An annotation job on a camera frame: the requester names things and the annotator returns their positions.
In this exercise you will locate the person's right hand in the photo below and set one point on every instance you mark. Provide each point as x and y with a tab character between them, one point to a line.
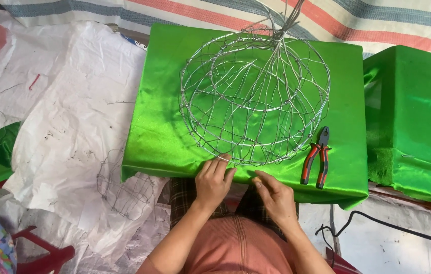
276	198

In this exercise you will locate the person's left hand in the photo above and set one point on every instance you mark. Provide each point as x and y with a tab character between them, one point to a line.
211	184

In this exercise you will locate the person's checked trousers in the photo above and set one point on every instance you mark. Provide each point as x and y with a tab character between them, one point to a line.
200	199

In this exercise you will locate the red and black pliers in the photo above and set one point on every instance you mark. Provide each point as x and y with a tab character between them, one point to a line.
316	158

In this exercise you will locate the person's pink shirt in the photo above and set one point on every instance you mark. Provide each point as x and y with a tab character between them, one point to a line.
240	247

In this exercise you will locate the green satin table cover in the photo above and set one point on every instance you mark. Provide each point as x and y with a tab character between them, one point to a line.
246	114

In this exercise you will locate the white woven plastic sheet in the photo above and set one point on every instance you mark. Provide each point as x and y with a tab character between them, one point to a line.
78	125

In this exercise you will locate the green satin covered block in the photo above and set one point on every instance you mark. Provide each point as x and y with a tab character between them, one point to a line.
413	121

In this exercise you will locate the striped tarpaulin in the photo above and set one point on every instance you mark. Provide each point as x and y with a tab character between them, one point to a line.
238	19

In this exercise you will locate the red plastic stool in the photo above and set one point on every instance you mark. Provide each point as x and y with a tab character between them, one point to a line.
46	251

